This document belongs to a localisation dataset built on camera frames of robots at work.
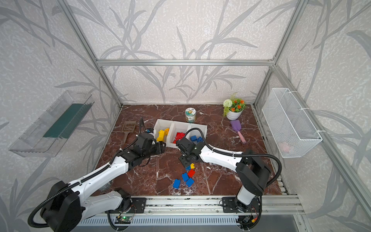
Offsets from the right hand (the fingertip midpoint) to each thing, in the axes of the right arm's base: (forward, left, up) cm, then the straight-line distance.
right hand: (184, 158), depth 85 cm
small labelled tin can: (+33, -3, +2) cm, 33 cm away
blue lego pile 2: (-9, -1, -5) cm, 10 cm away
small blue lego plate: (-4, -2, -5) cm, 7 cm away
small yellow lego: (-4, -4, -2) cm, 6 cm away
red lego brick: (+13, +7, -4) cm, 16 cm away
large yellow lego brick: (+17, +17, -1) cm, 23 cm away
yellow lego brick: (+20, +14, -1) cm, 24 cm away
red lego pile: (-7, -4, -5) cm, 10 cm away
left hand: (+6, +13, +6) cm, 15 cm away
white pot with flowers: (+35, -34, +7) cm, 49 cm away
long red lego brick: (+18, +4, -3) cm, 18 cm away
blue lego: (-13, +4, -5) cm, 14 cm away
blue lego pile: (+14, -10, -3) cm, 17 cm away
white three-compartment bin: (+18, +11, +1) cm, 21 cm away
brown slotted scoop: (+27, +44, -5) cm, 51 cm away
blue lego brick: (+15, -5, -3) cm, 17 cm away
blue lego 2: (-12, -3, -5) cm, 13 cm away
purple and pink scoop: (+27, -38, -6) cm, 47 cm away
